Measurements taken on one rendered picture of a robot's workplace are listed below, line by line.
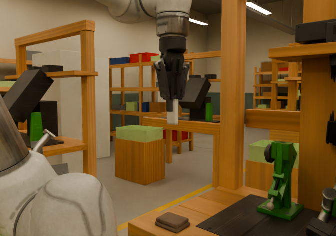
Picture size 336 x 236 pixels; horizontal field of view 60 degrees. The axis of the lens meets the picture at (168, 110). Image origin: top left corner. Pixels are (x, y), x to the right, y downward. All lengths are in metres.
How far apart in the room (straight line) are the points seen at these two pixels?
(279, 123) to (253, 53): 10.65
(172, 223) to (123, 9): 0.69
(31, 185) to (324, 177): 1.07
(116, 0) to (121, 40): 8.60
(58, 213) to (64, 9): 8.03
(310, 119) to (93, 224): 0.99
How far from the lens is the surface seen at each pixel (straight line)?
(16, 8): 7.90
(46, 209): 0.58
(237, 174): 1.52
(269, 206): 1.18
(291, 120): 1.44
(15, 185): 0.70
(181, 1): 0.80
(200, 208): 1.29
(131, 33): 9.75
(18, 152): 0.71
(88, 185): 0.59
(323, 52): 1.19
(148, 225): 1.10
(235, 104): 1.45
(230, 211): 1.23
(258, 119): 1.49
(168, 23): 0.78
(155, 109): 6.71
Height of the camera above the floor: 1.37
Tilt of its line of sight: 4 degrees down
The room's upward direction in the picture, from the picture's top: straight up
